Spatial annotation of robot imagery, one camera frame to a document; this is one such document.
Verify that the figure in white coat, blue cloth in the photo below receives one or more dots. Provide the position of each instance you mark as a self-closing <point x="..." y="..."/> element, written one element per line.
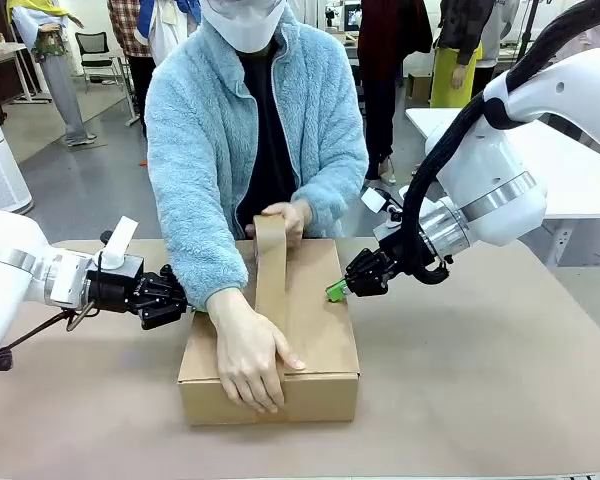
<point x="165" y="25"/>

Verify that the wooden top table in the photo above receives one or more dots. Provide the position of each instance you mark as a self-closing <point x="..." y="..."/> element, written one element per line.
<point x="5" y="52"/>

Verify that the figure with yellow apron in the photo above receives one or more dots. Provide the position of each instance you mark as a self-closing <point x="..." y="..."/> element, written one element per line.
<point x="455" y="65"/>

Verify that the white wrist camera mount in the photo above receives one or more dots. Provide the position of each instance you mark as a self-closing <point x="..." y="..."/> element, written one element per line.
<point x="120" y="240"/>
<point x="375" y="200"/>

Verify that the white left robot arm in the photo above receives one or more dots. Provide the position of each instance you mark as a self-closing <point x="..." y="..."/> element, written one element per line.
<point x="5" y="270"/>

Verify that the person in blue fleece jacket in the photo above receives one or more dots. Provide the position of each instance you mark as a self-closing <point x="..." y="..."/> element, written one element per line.
<point x="195" y="125"/>

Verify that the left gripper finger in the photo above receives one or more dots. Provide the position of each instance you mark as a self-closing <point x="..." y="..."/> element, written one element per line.
<point x="162" y="315"/>
<point x="167" y="285"/>

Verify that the computer monitor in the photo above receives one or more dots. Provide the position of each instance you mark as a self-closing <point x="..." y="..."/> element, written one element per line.
<point x="353" y="15"/>

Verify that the person's left forearm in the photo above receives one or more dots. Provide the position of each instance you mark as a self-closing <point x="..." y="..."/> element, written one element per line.
<point x="330" y="197"/>

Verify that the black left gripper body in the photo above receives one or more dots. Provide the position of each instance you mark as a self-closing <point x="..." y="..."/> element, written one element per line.
<point x="117" y="285"/>

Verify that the white face mask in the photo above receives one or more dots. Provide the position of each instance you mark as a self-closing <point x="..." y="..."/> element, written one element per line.
<point x="245" y="25"/>

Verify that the black office chair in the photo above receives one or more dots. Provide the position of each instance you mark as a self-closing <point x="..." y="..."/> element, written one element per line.
<point x="97" y="55"/>

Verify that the white side table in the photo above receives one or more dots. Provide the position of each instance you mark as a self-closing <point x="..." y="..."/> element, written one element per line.
<point x="570" y="170"/>

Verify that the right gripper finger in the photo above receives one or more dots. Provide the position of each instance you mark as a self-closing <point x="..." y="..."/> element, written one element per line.
<point x="370" y="286"/>
<point x="367" y="264"/>

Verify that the person in dark red top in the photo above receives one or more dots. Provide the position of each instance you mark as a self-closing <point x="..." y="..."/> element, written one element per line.
<point x="385" y="75"/>

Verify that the brown packing tape strip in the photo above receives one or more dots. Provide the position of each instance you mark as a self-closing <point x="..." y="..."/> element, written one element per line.
<point x="272" y="270"/>

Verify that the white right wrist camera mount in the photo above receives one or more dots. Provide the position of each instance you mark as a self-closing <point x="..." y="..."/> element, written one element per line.
<point x="375" y="200"/>

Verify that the person's right forearm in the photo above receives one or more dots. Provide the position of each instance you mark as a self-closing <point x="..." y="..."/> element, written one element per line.
<point x="200" y="260"/>

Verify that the mannequin in grey trousers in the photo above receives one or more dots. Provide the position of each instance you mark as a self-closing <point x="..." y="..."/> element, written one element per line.
<point x="55" y="75"/>

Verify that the person's left hand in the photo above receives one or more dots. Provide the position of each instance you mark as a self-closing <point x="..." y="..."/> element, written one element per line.
<point x="297" y="217"/>

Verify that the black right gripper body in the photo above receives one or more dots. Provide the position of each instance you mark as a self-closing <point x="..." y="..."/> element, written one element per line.
<point x="405" y="257"/>

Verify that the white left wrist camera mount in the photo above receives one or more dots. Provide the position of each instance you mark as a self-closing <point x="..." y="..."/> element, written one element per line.
<point x="120" y="240"/>

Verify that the person in plaid shirt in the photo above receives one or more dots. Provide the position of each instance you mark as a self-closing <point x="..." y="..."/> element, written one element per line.
<point x="130" y="30"/>

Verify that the cardboard box on floor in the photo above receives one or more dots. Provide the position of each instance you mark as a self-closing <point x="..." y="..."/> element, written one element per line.
<point x="420" y="87"/>

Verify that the brown cardboard box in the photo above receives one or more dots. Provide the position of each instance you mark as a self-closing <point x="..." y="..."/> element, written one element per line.
<point x="320" y="350"/>

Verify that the person's right hand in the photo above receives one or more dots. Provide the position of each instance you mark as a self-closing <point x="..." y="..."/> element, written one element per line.
<point x="250" y="360"/>

